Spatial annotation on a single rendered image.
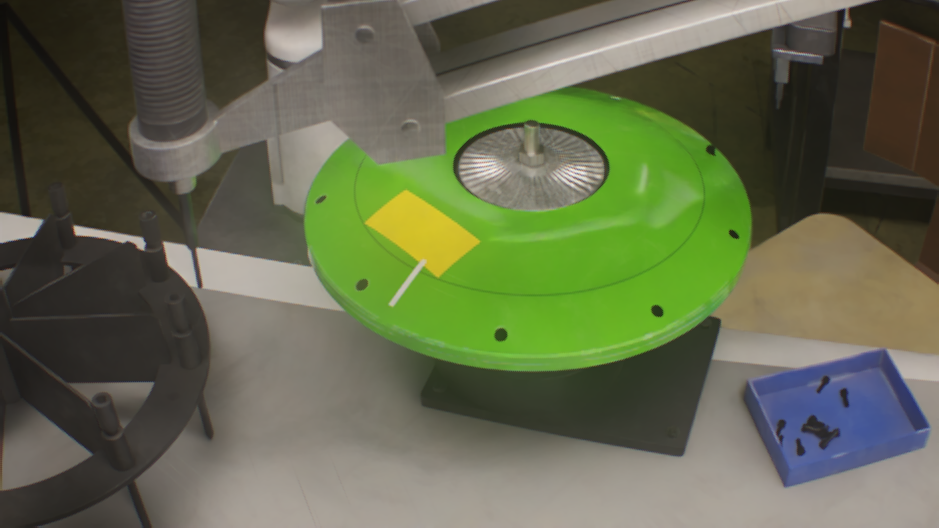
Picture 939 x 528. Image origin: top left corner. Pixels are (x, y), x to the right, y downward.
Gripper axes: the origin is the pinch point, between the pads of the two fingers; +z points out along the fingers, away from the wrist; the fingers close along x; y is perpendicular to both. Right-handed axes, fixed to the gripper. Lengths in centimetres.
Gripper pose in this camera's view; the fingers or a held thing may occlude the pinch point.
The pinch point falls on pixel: (776, 92)
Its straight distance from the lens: 114.2
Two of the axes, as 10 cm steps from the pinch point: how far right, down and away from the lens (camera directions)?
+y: 9.9, 0.9, -1.4
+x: 1.6, -6.0, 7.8
